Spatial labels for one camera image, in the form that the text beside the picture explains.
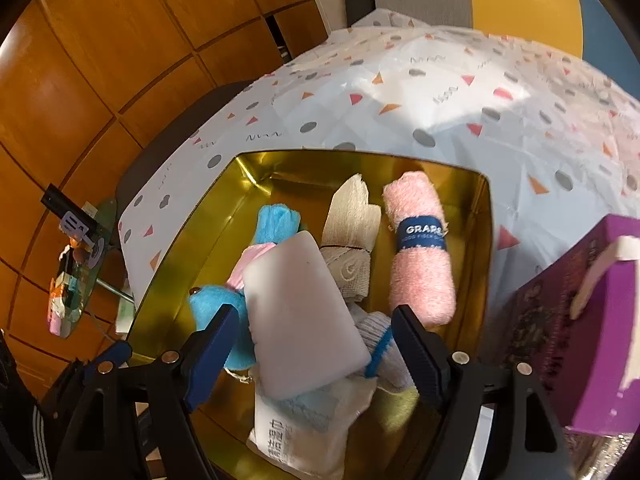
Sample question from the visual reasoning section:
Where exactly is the wet wipes packet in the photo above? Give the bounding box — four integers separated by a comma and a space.
246, 374, 378, 479

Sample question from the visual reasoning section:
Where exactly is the white sponge block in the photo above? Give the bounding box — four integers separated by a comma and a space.
250, 231, 371, 401

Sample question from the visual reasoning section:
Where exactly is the white knit work glove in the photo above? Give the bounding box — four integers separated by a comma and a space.
347, 304, 414, 394

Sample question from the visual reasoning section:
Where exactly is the gold metal tray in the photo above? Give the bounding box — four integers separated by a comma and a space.
124, 148, 497, 480

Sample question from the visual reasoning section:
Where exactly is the pink towel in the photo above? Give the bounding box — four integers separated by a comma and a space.
383, 171, 456, 326

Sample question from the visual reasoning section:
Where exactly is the blue plush toy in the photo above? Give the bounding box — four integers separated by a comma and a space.
189, 204, 300, 374

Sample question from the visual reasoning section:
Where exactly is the beige towel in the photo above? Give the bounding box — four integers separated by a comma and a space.
320, 174, 382, 302

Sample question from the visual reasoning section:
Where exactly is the purple cardboard box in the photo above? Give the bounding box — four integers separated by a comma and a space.
494, 214, 639, 436

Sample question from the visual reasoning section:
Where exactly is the patterned light blue tablecloth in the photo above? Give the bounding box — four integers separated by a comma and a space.
118, 10, 639, 314

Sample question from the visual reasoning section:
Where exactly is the grey yellow blue sofa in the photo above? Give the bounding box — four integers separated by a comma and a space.
345, 0, 639, 92

